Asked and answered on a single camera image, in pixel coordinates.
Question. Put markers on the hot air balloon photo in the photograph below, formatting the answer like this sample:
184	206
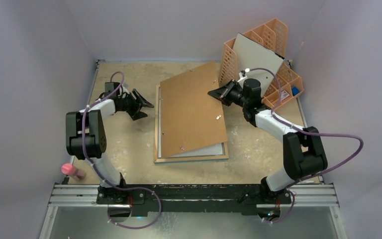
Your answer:
213	150

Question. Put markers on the pink glue stick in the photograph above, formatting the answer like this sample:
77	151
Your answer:
73	172

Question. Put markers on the brown cardboard backing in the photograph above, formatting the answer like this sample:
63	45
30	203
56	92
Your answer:
190	118

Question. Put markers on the grey board in organizer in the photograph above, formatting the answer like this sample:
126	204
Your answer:
251	54

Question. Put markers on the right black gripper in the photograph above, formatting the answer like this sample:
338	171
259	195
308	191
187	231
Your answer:
227	93

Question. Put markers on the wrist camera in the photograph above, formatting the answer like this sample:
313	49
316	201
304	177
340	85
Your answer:
109	87
243	75

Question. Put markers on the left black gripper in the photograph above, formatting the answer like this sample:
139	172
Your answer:
135	113

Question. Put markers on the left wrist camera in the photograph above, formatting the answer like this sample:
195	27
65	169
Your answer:
109	87

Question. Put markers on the blue item in organizer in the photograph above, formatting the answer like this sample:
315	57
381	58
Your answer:
295	91

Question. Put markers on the blue wooden picture frame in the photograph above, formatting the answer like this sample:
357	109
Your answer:
158	140

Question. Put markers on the red white card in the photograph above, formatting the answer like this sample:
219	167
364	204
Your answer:
284	95

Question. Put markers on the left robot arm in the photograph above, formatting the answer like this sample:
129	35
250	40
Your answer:
86	137

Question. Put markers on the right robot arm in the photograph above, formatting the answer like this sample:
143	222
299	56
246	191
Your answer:
303	151

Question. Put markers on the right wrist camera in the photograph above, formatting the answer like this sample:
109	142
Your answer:
243	75

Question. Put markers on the orange plastic desk organizer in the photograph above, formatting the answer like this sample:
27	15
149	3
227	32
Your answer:
272	35

